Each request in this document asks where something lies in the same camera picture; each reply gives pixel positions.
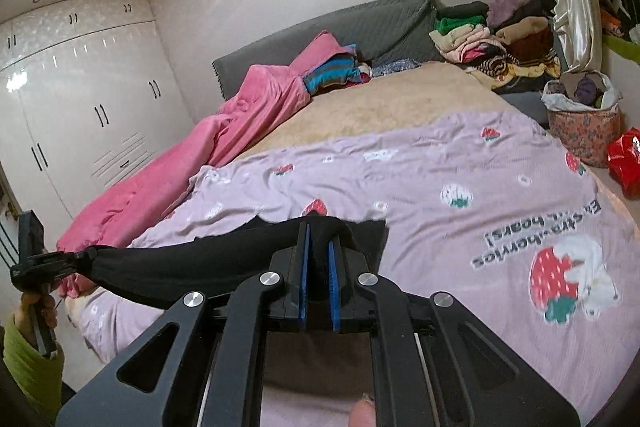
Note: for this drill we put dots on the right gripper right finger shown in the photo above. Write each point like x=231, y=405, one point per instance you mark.
x=434, y=362

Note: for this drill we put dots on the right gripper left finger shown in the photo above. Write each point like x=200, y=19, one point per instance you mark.
x=201, y=362

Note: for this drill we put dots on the black garment with orange cuffs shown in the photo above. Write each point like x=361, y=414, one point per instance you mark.
x=217, y=264

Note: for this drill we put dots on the green sleeve left forearm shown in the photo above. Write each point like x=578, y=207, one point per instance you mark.
x=40, y=379

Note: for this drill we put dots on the pile of folded clothes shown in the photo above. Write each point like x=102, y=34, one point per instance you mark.
x=507, y=45

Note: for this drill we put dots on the left hand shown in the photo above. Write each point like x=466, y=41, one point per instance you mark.
x=33, y=307

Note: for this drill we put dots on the right hand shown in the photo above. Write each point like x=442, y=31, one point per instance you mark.
x=363, y=413

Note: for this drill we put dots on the lilac strawberry print bedsheet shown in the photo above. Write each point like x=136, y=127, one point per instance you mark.
x=487, y=207

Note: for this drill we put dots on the white wardrobe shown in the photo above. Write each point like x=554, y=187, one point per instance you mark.
x=88, y=98

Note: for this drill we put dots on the red plastic bag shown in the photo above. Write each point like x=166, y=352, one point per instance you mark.
x=624, y=162

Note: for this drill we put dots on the floral fabric basket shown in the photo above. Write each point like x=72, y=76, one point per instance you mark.
x=584, y=113

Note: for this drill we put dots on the pink fleece blanket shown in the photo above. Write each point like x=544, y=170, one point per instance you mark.
x=268, y=96

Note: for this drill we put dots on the beige plush mattress cover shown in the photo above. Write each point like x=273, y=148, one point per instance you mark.
x=398, y=101

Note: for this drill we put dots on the dark floral cloth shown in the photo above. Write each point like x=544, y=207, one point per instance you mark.
x=395, y=66

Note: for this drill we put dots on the striped blue folded cloth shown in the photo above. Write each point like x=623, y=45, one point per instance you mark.
x=341, y=70

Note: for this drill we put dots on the grey quilted headboard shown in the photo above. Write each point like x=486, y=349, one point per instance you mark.
x=383, y=31

